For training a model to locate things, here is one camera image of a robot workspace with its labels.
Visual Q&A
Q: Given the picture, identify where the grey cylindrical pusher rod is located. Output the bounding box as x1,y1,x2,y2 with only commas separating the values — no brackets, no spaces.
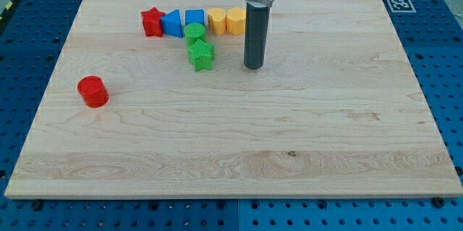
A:
244,2,270,70

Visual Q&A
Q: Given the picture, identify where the green star block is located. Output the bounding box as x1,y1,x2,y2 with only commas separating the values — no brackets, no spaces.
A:
187,39,215,72

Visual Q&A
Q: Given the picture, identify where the red star block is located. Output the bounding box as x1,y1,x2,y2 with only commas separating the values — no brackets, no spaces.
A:
140,7,166,38

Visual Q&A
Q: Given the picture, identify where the yellow hexagon block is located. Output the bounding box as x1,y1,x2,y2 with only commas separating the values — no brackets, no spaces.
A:
226,7,246,35

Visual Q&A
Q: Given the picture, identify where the yellow heart block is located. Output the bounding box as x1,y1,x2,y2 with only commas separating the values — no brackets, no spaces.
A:
207,8,226,35

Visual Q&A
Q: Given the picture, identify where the green cylinder block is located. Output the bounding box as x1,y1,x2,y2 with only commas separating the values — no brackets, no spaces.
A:
184,22,206,46

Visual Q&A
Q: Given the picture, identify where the blue cube block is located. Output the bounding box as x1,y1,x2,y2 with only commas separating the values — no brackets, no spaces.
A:
184,9,205,26

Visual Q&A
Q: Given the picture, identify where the blue triangle block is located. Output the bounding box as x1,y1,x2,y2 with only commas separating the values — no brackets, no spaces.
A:
161,9,183,38

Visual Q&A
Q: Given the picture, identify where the wooden board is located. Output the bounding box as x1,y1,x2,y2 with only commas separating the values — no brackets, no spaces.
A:
5,0,462,200

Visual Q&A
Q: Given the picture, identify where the white fiducial marker tag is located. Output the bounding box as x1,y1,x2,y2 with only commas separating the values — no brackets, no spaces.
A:
386,0,416,13

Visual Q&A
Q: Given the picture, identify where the red cylinder block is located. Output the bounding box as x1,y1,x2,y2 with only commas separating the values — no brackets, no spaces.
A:
77,75,109,108

